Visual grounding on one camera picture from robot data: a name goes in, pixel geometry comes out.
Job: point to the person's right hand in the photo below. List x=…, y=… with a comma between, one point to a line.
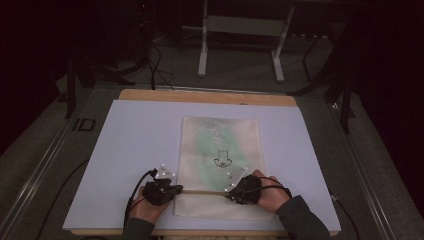
x=273, y=196

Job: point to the translucent zipper bag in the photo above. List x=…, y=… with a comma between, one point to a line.
x=213, y=146

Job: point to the white metal stand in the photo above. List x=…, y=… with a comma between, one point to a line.
x=243, y=26

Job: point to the black tripod stand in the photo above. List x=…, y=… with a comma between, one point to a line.
x=346, y=100
x=71, y=86

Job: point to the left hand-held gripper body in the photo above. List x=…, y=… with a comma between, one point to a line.
x=160, y=193

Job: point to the light blue table mat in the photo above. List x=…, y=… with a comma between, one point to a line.
x=140, y=133

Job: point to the metal floor rail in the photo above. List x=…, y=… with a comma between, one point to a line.
x=370, y=186
x=30, y=188

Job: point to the person's left hand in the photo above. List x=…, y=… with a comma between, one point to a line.
x=148, y=210

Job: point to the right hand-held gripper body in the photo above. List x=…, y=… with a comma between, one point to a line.
x=248, y=191

